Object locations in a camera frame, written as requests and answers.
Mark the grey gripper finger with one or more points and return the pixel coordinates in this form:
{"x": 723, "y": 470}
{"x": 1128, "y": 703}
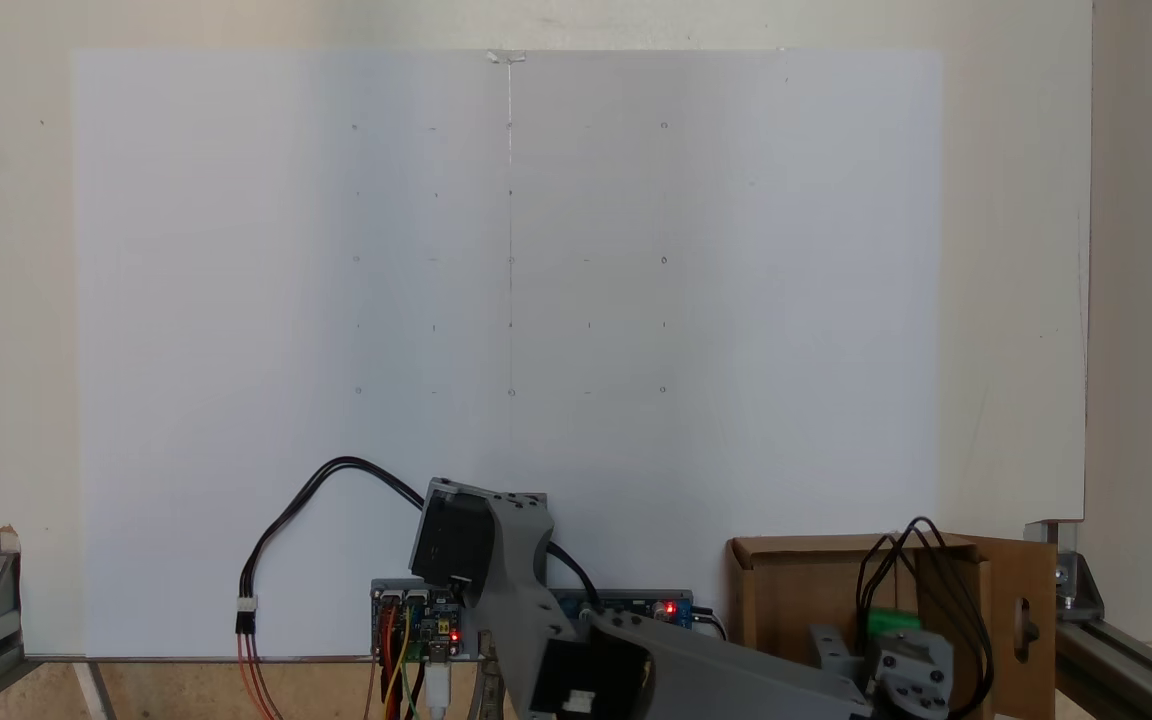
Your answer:
{"x": 836, "y": 655}

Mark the grey metal bar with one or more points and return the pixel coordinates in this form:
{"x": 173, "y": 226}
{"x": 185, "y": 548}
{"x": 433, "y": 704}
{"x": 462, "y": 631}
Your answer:
{"x": 98, "y": 690}

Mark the white paper sheet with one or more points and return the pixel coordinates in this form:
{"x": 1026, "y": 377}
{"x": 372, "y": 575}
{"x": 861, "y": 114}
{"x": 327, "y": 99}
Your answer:
{"x": 736, "y": 300}

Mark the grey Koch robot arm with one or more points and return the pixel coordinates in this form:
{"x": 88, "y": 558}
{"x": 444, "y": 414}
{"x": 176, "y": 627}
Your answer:
{"x": 736, "y": 680}

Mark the brown cardboard box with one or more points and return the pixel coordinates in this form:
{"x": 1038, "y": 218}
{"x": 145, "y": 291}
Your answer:
{"x": 796, "y": 600}

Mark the green die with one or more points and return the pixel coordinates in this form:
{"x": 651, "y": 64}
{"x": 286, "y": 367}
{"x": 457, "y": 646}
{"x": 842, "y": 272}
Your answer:
{"x": 891, "y": 622}

